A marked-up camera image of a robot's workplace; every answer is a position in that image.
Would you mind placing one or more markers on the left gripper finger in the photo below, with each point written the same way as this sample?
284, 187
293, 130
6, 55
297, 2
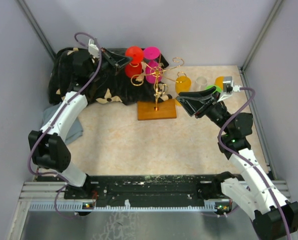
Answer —
120, 55
118, 66

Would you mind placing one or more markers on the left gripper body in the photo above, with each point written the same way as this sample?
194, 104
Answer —
107, 60

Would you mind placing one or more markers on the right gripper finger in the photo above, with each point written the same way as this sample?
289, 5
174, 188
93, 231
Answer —
199, 94
190, 104

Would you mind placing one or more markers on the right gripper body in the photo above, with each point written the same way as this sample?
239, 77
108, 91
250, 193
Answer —
215, 112

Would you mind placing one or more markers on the green plastic wine glass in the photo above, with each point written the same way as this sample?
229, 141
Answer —
215, 87

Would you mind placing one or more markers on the red plastic wine glass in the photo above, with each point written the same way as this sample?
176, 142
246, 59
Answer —
135, 66

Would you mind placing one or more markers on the pink plastic wine glass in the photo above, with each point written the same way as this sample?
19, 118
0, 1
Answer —
152, 54

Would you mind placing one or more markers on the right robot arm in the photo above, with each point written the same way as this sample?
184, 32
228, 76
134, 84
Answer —
272, 215

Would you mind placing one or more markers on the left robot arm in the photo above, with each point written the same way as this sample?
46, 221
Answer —
48, 148

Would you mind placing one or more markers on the clear wine glass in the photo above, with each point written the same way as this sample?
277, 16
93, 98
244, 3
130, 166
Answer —
201, 83

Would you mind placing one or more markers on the orange wine glass far right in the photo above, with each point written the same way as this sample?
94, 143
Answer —
219, 81

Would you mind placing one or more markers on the orange wine glass near rack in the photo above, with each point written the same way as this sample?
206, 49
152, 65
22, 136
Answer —
183, 84

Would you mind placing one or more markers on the black floral pillow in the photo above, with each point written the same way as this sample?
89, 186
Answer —
74, 66

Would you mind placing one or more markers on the grey cloth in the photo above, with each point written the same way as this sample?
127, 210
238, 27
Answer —
74, 132

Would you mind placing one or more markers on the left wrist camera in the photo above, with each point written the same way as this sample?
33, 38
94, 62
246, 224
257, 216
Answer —
93, 49

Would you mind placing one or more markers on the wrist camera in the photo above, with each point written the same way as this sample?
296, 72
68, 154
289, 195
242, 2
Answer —
93, 49
229, 87

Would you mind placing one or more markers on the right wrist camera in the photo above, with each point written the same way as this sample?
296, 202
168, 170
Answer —
229, 87

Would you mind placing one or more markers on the gold wire glass rack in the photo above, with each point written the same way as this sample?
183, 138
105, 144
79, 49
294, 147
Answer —
147, 111

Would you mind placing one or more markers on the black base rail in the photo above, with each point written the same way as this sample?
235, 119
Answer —
152, 191

